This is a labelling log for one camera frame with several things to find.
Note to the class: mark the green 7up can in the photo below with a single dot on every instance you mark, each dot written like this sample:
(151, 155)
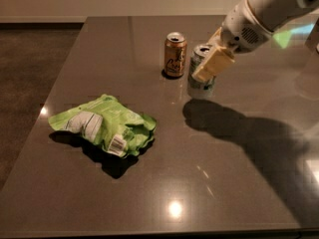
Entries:
(198, 90)

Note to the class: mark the orange soda can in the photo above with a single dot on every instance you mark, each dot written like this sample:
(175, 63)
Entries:
(175, 46)

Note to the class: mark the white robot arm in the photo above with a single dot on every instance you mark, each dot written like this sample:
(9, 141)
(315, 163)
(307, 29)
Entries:
(273, 14)

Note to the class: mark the green crumpled chip bag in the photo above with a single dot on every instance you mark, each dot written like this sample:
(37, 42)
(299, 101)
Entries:
(108, 125)

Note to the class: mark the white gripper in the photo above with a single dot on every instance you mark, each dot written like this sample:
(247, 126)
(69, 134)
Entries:
(241, 31)

